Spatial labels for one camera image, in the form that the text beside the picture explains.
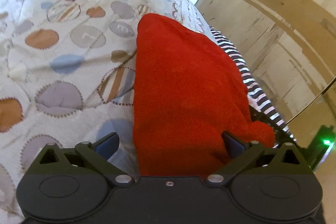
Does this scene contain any patterned circle print duvet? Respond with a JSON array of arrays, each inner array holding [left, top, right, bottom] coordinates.
[[1, 0, 213, 223]]

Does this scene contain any thin grey cable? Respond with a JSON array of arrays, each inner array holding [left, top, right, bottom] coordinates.
[[284, 79, 336, 125]]

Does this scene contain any striped bed sheet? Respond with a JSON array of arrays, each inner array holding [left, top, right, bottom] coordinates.
[[210, 27, 296, 147]]

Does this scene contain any red knitted sweater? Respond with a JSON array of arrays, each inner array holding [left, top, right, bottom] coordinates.
[[133, 14, 275, 177]]

